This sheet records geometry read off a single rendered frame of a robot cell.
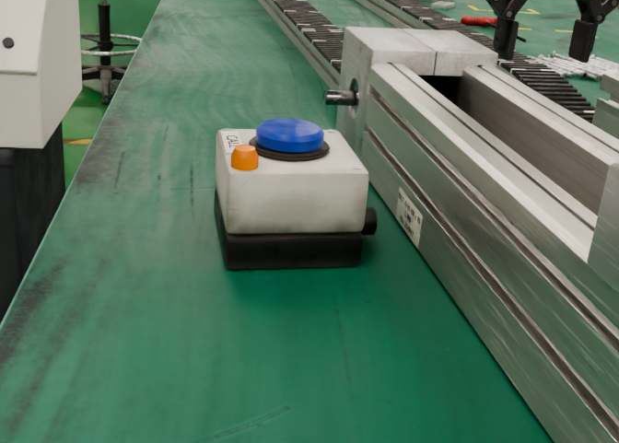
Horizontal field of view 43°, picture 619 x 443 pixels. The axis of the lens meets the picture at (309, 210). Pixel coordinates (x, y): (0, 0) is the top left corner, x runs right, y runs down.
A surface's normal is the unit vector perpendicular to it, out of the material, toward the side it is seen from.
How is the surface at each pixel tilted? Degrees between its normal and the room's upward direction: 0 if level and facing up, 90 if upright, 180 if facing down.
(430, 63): 90
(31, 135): 90
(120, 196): 0
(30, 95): 90
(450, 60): 90
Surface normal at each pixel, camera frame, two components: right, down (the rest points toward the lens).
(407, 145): -0.98, 0.01
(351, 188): 0.19, 0.40
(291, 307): 0.07, -0.91
